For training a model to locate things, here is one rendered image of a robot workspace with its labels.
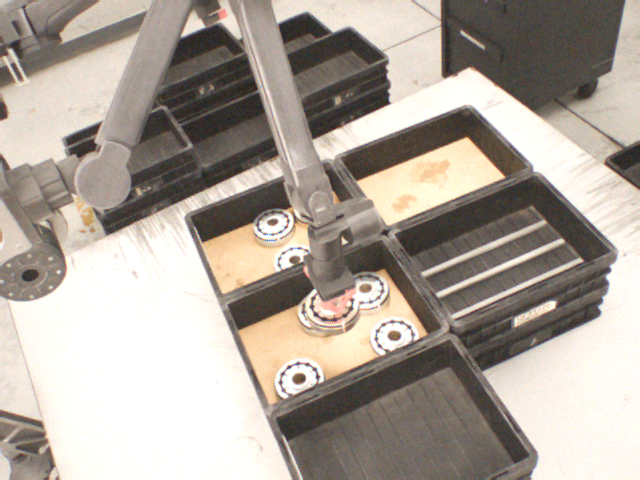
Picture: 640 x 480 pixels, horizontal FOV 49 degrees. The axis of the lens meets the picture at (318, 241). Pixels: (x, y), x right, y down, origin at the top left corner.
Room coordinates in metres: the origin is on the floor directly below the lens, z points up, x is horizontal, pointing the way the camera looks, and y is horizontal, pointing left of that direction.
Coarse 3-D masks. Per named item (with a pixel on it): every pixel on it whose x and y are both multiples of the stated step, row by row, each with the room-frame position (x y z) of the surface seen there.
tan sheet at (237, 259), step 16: (224, 240) 1.24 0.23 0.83; (240, 240) 1.23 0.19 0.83; (256, 240) 1.21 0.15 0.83; (304, 240) 1.18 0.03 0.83; (208, 256) 1.19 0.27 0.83; (224, 256) 1.18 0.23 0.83; (240, 256) 1.17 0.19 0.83; (256, 256) 1.16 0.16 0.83; (272, 256) 1.15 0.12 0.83; (224, 272) 1.13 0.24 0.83; (240, 272) 1.12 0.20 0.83; (256, 272) 1.11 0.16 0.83; (272, 272) 1.10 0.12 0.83; (224, 288) 1.08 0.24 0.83
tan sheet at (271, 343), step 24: (288, 312) 0.97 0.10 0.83; (384, 312) 0.92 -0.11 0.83; (408, 312) 0.91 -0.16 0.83; (264, 336) 0.92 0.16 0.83; (288, 336) 0.91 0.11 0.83; (312, 336) 0.90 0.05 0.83; (336, 336) 0.88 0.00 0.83; (360, 336) 0.87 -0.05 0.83; (264, 360) 0.86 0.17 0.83; (288, 360) 0.85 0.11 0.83; (312, 360) 0.84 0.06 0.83; (336, 360) 0.82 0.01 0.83; (360, 360) 0.81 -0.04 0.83; (264, 384) 0.80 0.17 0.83
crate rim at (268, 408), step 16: (368, 240) 1.05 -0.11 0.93; (384, 240) 1.04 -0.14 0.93; (400, 256) 0.98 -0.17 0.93; (288, 272) 1.01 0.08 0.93; (304, 272) 1.00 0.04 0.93; (256, 288) 0.98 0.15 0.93; (416, 288) 0.89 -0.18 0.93; (224, 304) 0.95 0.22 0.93; (432, 304) 0.84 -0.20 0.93; (240, 336) 0.86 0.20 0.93; (432, 336) 0.77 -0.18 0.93; (240, 352) 0.82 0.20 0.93; (400, 352) 0.75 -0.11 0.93; (352, 368) 0.73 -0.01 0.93; (256, 384) 0.74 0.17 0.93; (320, 384) 0.71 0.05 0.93; (288, 400) 0.69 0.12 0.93
